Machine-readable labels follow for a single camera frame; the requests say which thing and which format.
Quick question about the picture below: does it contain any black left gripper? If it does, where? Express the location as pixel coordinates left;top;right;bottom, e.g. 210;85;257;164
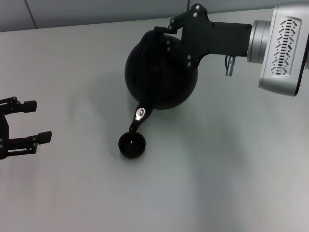
0;96;53;160

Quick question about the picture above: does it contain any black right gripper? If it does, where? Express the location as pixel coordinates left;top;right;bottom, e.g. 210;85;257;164
154;3;253;69

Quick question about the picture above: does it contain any black round teapot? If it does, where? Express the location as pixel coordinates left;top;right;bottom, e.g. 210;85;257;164
124;26;200;133

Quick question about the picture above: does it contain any small dark teacup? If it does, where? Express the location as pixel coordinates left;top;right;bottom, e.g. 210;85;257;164
118;131;147;160

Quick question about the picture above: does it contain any right gripper cable with plug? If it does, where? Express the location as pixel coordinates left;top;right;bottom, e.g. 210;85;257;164
225;55;239;77

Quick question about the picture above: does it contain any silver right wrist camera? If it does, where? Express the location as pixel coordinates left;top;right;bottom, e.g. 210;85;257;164
258;5;309;97

